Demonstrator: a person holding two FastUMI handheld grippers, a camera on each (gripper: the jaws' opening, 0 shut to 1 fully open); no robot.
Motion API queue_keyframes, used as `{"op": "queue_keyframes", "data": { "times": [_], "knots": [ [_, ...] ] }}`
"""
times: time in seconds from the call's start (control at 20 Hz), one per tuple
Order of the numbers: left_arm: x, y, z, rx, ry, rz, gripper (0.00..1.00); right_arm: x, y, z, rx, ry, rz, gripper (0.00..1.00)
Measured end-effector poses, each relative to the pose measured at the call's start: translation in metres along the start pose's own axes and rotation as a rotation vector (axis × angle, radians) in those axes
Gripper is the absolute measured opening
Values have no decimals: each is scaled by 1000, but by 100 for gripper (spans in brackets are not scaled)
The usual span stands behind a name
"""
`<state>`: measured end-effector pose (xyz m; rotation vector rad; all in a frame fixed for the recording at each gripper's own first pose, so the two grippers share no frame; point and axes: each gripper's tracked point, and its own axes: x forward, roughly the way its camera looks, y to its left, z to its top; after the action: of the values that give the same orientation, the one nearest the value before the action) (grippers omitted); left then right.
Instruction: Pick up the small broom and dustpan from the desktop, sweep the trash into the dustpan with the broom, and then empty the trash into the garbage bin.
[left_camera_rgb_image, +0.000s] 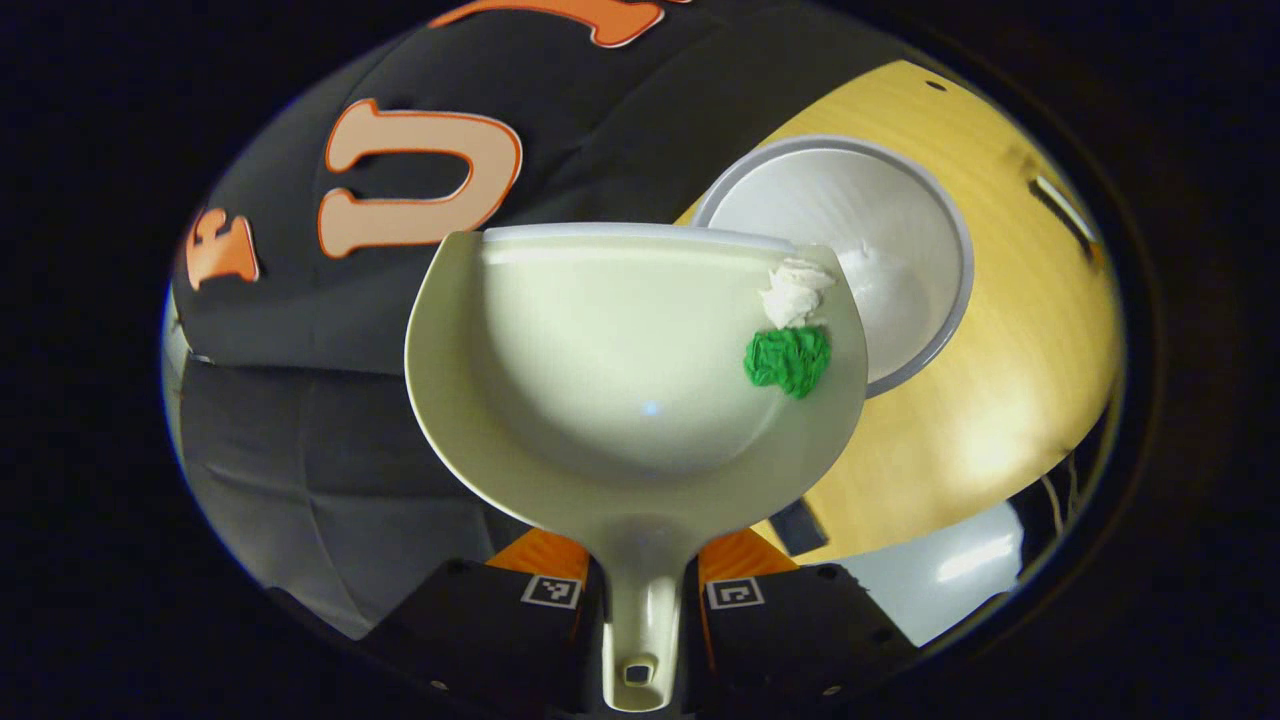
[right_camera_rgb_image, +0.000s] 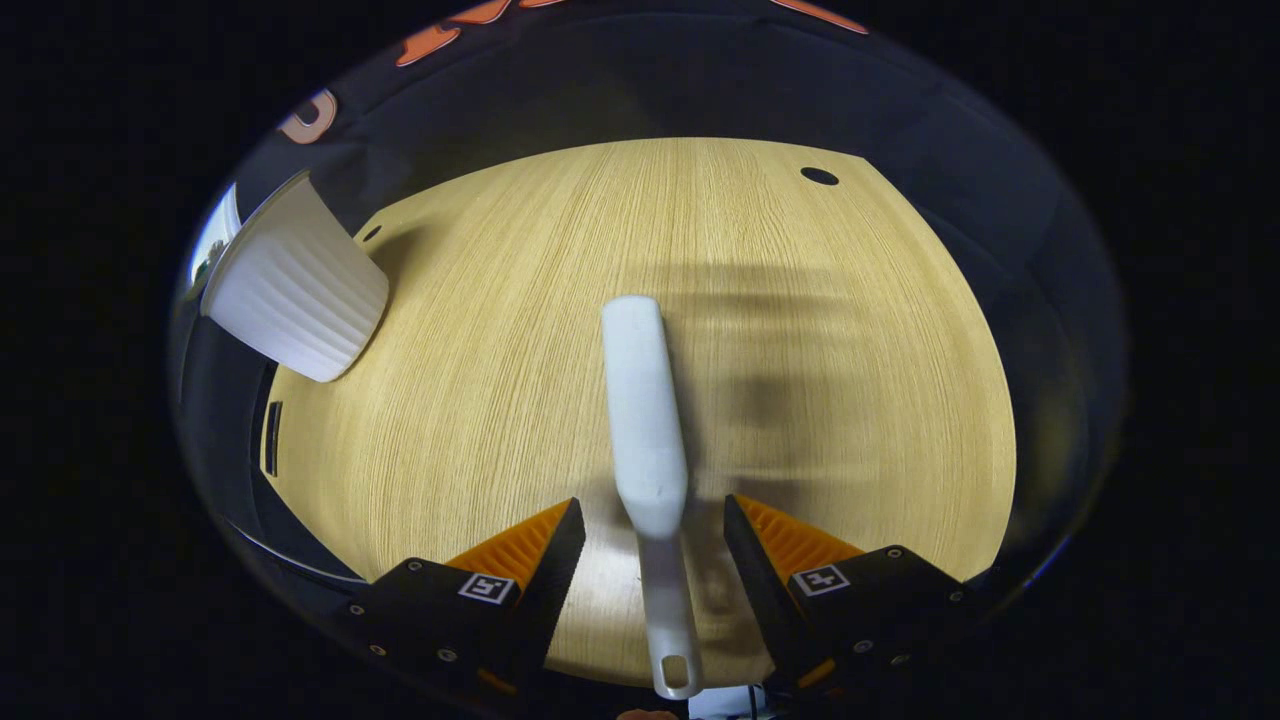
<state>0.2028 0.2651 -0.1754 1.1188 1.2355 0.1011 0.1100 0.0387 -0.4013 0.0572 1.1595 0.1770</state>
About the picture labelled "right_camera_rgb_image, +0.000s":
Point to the small white broom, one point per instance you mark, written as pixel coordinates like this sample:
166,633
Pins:
645,420

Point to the white ribbed garbage bin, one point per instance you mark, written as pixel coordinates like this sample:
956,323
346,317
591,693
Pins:
300,290

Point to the wooden desktop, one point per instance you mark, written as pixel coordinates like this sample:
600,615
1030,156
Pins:
480,350

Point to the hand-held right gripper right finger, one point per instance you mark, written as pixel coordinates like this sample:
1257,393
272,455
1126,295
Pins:
765,580

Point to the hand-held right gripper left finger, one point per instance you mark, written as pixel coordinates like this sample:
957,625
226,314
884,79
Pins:
545,590

